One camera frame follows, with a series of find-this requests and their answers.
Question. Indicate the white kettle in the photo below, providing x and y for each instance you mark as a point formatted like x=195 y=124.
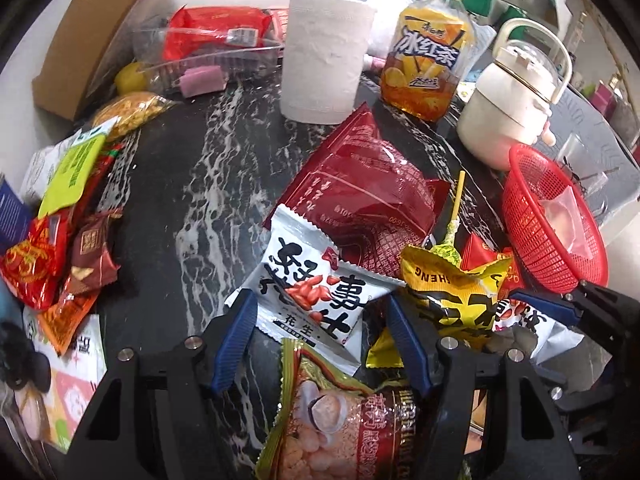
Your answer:
x=505 y=110

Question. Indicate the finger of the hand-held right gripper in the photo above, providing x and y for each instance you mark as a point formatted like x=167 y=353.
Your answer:
x=595 y=380
x=545 y=305

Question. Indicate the brown orange seaweed snack packet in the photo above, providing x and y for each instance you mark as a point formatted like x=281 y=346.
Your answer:
x=92 y=255

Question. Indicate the red stick snack packet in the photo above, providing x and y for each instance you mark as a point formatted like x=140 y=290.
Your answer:
x=102 y=180

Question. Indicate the clear plastic container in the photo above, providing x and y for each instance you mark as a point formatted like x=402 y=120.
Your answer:
x=150 y=40

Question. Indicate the red plastic basket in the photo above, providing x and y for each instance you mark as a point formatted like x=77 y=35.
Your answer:
x=535 y=220

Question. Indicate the white paper packet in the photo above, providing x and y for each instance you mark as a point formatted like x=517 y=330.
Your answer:
x=45 y=160

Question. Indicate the clear plastic bag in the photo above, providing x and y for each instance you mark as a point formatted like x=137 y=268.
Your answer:
x=570 y=220

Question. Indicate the dark blue container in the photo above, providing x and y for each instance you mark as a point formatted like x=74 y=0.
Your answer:
x=12 y=215

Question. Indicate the red gold-print snack packet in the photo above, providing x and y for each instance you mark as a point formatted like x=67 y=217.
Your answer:
x=35 y=260
x=477 y=252

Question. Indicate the white plastic bag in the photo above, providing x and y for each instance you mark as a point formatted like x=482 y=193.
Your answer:
x=395 y=15

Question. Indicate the silver peanut snack packet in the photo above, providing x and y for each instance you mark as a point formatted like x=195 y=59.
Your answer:
x=545 y=335
x=310 y=285

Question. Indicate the white toilet paper roll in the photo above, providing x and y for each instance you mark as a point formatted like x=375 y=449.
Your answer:
x=325 y=60

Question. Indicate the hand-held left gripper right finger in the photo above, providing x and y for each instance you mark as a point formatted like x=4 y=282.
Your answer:
x=407 y=345

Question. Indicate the red snack packet with barcode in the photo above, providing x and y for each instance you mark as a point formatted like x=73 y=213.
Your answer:
x=215 y=30

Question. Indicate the glass cup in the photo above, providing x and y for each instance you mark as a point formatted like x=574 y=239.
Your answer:
x=582 y=160

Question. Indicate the pink box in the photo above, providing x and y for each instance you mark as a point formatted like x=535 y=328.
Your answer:
x=372 y=62

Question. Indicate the dark red snack bag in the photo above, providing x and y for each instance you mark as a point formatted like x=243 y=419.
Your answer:
x=360 y=185

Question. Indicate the yellow bean snack bag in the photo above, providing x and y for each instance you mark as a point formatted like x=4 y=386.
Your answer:
x=132 y=112

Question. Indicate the yellow black-print snack packet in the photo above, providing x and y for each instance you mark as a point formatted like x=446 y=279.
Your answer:
x=450 y=280

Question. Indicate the brown cardboard box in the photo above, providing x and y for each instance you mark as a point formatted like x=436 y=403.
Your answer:
x=100 y=35

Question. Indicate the white pink packet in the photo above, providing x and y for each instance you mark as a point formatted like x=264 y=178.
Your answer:
x=75 y=385

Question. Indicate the small yellow packet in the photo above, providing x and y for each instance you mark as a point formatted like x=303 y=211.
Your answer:
x=382 y=352

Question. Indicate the pink rectangular block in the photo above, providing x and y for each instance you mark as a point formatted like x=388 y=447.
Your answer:
x=202 y=81

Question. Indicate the iced tea bottle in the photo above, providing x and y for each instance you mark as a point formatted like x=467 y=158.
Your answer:
x=425 y=60

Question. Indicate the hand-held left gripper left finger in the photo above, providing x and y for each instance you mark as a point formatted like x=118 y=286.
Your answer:
x=235 y=340

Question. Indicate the green lollipop with yellow stick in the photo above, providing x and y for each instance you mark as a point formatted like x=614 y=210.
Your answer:
x=447 y=245

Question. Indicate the yellow lemon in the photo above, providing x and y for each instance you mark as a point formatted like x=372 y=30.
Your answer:
x=131 y=77

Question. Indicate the lime green packet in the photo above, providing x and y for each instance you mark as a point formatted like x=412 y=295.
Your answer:
x=75 y=165

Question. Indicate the green-edged nut snack packet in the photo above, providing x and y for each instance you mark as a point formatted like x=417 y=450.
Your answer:
x=340 y=420

